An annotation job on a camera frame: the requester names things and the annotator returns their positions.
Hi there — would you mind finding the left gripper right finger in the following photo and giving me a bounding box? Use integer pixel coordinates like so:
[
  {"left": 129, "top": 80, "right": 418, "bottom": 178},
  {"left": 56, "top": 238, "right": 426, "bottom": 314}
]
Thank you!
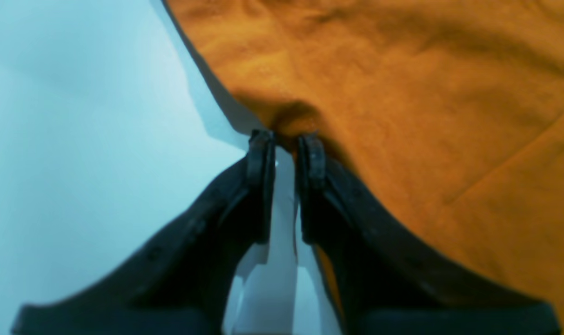
[{"left": 296, "top": 135, "right": 561, "bottom": 335}]

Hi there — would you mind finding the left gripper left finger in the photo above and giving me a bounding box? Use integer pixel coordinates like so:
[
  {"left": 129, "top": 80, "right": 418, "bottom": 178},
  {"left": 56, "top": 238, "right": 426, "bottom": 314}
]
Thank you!
[{"left": 12, "top": 131, "right": 276, "bottom": 335}]

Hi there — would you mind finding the orange t-shirt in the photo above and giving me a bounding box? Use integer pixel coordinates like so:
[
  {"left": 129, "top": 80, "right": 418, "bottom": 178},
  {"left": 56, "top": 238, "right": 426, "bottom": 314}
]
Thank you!
[{"left": 168, "top": 0, "right": 564, "bottom": 331}]

